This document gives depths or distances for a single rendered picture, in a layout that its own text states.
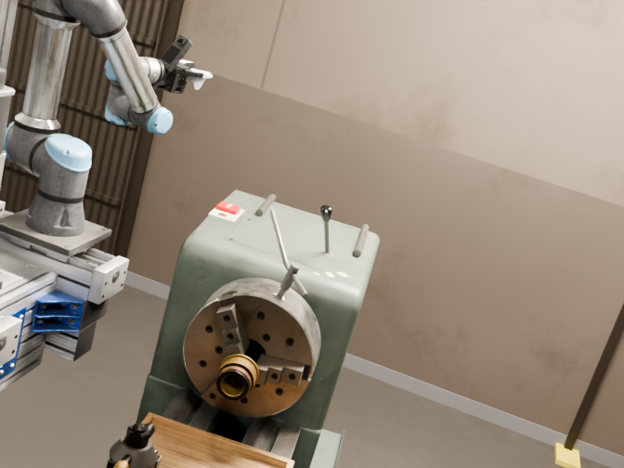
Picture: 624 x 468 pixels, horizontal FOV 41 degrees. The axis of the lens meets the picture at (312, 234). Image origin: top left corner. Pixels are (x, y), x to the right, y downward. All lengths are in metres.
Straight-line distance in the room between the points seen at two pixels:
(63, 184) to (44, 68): 0.30
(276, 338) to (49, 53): 0.91
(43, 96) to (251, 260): 0.68
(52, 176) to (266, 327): 0.67
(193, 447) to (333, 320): 0.45
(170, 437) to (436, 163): 2.59
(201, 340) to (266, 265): 0.26
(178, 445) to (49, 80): 0.97
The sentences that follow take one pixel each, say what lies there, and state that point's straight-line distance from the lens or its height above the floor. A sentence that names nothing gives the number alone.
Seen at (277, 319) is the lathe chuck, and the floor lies 1.19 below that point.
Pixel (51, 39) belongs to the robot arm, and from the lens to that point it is 2.24.
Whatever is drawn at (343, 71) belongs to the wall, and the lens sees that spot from 4.30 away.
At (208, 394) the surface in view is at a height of 0.98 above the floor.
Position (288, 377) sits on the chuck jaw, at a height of 1.08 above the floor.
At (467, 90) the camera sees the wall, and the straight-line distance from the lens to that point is 4.22.
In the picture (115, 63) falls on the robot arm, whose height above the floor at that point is 1.60.
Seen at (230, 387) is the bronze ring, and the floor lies 1.05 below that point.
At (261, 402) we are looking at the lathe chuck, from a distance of 2.05.
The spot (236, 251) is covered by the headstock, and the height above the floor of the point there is 1.25.
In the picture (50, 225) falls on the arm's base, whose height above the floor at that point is 1.19.
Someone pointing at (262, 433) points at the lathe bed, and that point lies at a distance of 2.16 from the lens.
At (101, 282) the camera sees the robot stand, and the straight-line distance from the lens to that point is 2.19.
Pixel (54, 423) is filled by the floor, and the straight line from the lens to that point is 3.60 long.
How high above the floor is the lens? 1.97
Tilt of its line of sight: 17 degrees down
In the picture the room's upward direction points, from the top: 16 degrees clockwise
